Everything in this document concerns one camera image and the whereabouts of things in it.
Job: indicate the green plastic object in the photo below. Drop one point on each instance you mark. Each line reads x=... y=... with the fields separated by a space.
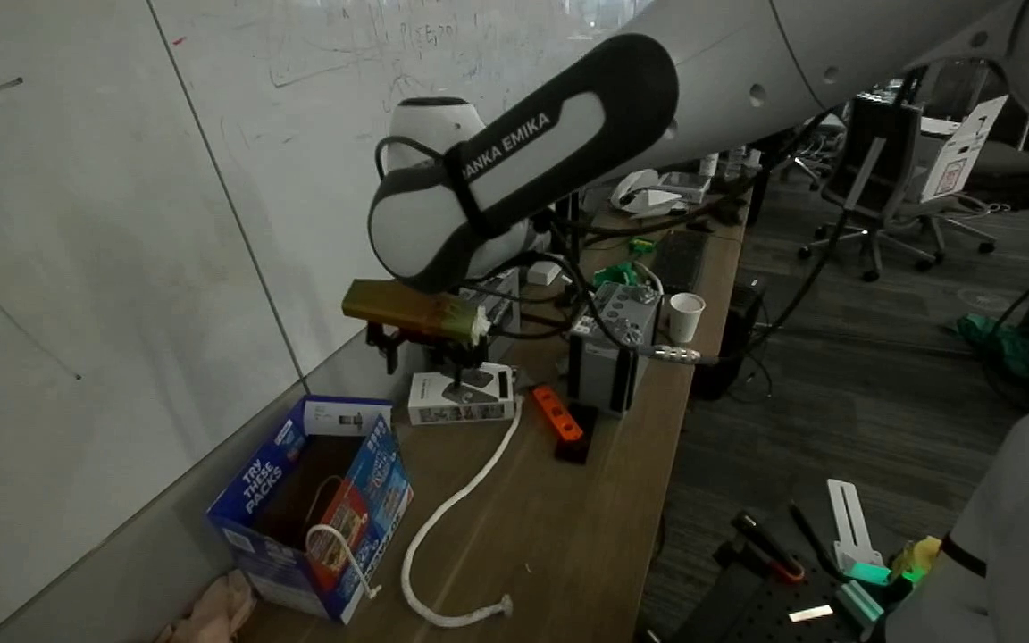
x=622 y=269

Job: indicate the green floor object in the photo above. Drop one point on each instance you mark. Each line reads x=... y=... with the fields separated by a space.
x=1015 y=352

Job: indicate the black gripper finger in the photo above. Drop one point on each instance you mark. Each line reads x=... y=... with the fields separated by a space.
x=466 y=374
x=382 y=348

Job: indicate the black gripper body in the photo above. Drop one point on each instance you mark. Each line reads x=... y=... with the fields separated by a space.
x=427 y=342

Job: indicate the white clutter pile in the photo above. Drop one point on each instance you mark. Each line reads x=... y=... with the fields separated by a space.
x=644 y=190

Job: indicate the white paper cup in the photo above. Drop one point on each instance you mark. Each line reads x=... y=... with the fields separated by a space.
x=686 y=320

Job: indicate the white flat floor object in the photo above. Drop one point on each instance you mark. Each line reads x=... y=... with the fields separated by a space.
x=855 y=521

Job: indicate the small white printed box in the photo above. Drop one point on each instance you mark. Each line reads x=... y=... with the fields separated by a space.
x=455 y=405

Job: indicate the blue cardboard box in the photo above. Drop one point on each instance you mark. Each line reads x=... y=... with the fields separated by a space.
x=357 y=511

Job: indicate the orange and black tool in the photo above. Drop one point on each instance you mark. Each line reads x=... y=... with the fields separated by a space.
x=554 y=417

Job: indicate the office chair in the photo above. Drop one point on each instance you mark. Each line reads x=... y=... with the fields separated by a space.
x=885 y=179

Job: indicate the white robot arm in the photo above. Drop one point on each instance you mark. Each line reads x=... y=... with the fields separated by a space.
x=706 y=74

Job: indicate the brown wrist camera bar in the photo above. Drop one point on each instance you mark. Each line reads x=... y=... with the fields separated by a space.
x=413 y=313

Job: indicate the large silver metal case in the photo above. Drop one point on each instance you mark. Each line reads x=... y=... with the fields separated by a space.
x=610 y=360

